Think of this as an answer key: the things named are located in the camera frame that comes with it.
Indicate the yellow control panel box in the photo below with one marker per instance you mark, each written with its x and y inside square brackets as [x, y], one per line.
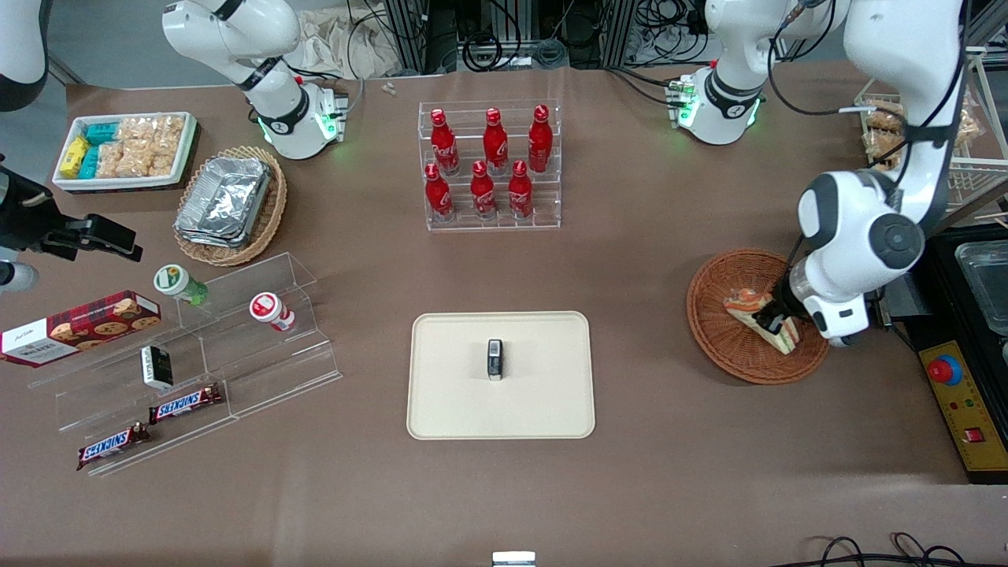
[941, 315]

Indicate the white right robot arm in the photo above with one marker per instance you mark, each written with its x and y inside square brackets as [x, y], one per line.
[276, 118]

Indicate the green lid small bottle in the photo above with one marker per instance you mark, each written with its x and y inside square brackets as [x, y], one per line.
[173, 281]

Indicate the teal snack packet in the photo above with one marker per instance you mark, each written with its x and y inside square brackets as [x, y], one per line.
[101, 132]
[89, 163]

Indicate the aluminium frame post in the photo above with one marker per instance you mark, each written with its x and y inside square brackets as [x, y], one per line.
[409, 35]
[622, 31]

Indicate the yellow emergency stop control panel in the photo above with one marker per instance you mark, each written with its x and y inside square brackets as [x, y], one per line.
[957, 409]

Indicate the red cookie box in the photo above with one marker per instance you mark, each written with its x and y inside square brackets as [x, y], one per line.
[79, 327]

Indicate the beige crumpled cloth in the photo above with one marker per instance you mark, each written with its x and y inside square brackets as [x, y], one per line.
[331, 43]

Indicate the snickers chocolate bar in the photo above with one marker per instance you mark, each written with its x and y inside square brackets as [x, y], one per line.
[185, 404]
[110, 445]

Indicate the clear plastic container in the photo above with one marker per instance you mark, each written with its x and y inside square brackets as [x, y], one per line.
[984, 283]

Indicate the small black glossy packet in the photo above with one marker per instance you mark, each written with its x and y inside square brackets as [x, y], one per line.
[494, 362]

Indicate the yellow snack packet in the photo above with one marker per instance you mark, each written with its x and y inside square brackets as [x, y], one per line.
[73, 157]

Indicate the red lid small bottle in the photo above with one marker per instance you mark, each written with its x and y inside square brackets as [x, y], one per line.
[266, 307]

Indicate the light woven oval basket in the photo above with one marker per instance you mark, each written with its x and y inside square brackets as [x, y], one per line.
[268, 220]

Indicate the cream plastic serving tray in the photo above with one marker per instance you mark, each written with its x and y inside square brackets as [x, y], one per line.
[457, 394]

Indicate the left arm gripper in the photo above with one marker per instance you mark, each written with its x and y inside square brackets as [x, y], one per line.
[781, 305]

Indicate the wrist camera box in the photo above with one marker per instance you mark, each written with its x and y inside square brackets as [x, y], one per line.
[843, 323]
[16, 277]

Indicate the red cola bottle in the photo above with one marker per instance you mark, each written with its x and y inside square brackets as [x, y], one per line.
[438, 193]
[483, 191]
[540, 140]
[520, 191]
[442, 146]
[495, 142]

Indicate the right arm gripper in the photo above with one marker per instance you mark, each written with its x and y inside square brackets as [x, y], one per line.
[24, 223]

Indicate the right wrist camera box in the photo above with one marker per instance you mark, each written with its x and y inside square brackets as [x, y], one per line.
[16, 277]

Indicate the white rectangular snack bin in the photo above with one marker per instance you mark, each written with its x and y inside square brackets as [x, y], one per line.
[118, 183]

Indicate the small black white box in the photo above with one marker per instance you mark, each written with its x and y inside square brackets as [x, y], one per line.
[157, 366]

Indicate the triangle sandwich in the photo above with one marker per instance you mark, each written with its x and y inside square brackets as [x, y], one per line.
[740, 303]

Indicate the aluminium foil container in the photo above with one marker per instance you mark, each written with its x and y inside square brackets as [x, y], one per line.
[224, 197]

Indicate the bagged fried snack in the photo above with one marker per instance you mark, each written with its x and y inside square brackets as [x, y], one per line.
[886, 164]
[880, 146]
[883, 118]
[969, 126]

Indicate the clear acrylic bottle rack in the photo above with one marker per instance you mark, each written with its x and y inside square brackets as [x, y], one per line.
[465, 224]

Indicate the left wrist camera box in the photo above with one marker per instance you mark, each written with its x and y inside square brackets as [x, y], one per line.
[843, 323]

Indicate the clear bag of crackers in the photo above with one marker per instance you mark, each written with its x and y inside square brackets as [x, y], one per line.
[169, 130]
[138, 130]
[110, 161]
[146, 161]

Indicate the clear acrylic step shelf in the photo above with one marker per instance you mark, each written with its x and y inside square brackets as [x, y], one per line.
[268, 378]

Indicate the brown woven round basket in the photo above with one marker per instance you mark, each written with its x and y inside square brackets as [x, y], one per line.
[724, 354]

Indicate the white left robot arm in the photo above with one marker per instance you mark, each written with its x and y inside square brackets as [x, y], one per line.
[906, 79]

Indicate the black box with metal bracket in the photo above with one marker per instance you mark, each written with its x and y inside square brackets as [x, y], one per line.
[894, 303]

